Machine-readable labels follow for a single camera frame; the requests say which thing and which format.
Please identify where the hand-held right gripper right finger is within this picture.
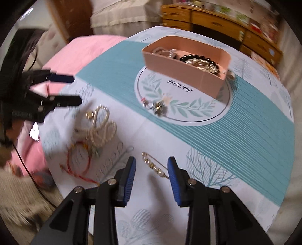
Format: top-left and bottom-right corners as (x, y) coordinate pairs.
(167, 156), (275, 245)

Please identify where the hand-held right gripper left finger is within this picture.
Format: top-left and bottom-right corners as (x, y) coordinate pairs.
(29, 156), (137, 245)

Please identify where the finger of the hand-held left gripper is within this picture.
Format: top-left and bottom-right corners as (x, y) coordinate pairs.
(31, 69), (75, 84)
(35, 94), (83, 112)

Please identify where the pearl necklace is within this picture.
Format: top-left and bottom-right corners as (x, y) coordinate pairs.
(73, 104), (118, 149)

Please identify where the red string bracelet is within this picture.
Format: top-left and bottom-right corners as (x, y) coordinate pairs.
(60, 140), (101, 185)

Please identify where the silver charm keychain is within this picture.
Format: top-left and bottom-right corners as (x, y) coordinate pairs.
(140, 98), (169, 117)

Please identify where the pink plastic box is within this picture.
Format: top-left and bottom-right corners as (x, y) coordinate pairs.
(142, 35), (231, 97)

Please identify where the silver jewelry piece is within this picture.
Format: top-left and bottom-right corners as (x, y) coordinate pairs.
(151, 47), (178, 58)

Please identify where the pink blanket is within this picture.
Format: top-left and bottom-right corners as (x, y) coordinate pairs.
(14, 35), (129, 179)

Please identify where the brown wooden door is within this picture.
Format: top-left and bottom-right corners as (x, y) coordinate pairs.
(46, 0), (93, 44)

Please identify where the lace cloth covered piano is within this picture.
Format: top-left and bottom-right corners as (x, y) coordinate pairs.
(91, 0), (163, 36)

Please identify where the tree print tablecloth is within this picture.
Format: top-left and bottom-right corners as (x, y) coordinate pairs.
(38, 26), (295, 245)

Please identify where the beige fringed cloth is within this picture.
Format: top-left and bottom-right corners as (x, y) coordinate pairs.
(0, 173), (64, 228)

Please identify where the wooden desk with drawers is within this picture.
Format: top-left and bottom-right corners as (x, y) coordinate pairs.
(160, 3), (284, 69)

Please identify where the black cable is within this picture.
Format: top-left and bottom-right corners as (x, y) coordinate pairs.
(13, 142), (57, 209)

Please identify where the black bead bracelet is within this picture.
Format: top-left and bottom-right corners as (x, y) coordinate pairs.
(179, 55), (223, 71)

